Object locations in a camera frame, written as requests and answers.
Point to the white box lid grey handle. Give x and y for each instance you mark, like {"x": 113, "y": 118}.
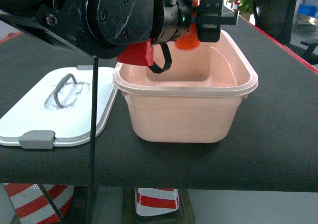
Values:
{"x": 55, "y": 112}

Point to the orange cylindrical capacitor 4680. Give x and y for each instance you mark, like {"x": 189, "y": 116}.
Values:
{"x": 190, "y": 40}

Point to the black mesh chair right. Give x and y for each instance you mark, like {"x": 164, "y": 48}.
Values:
{"x": 275, "y": 18}

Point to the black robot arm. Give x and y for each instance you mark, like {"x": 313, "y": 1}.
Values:
{"x": 105, "y": 28}

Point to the pink plastic box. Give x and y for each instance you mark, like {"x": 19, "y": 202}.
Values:
{"x": 196, "y": 100}

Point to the red white traffic cone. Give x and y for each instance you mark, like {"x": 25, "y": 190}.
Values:
{"x": 157, "y": 206}

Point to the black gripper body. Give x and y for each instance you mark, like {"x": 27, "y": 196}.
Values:
{"x": 172, "y": 19}

